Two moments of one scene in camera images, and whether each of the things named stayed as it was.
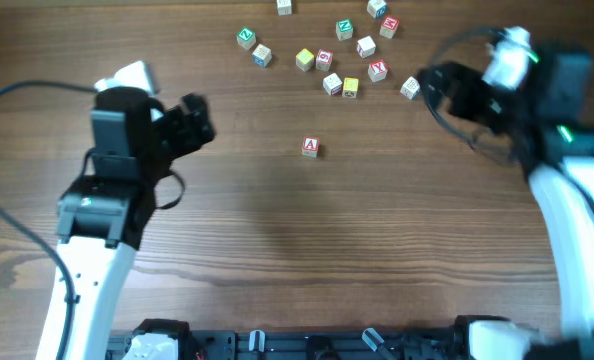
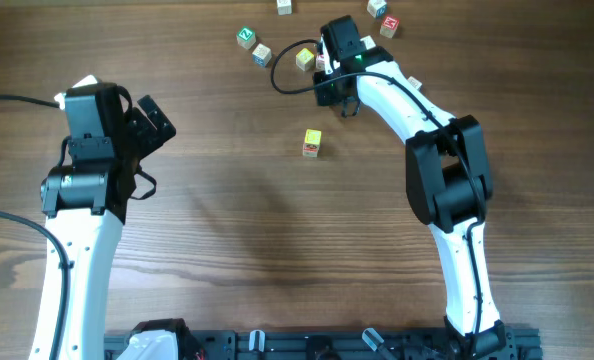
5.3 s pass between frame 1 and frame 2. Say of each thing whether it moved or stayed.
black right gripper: moved
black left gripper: moved
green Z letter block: stayed
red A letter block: stayed
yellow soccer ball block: moved
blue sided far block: stayed
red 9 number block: stayed
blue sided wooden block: stayed
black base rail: stayed
